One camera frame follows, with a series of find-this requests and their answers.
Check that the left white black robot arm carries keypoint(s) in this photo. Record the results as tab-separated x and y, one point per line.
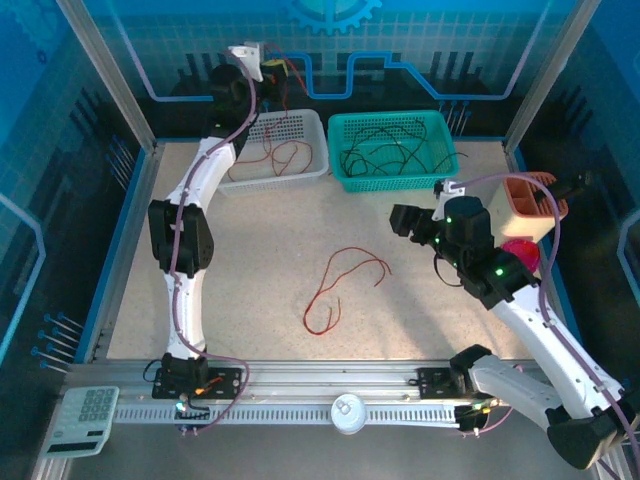
187	310

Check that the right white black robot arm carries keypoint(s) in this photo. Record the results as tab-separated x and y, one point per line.
550	340

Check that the teal plastic basket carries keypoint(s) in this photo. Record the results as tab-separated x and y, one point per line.
385	185

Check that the beige knife block orange top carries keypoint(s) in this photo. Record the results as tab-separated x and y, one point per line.
520	220

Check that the white plastic basket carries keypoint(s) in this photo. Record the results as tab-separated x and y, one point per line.
300	125

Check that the pink lidded yogurt cup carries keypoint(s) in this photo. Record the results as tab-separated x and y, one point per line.
522	255

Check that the small black control board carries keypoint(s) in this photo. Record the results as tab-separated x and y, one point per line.
192	415
475	417

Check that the white desk calculator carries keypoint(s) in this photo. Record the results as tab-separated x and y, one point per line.
80	420

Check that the aluminium frame post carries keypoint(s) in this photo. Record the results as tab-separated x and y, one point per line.
115	90
545	75

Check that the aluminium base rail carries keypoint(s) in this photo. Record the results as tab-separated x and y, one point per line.
325	375

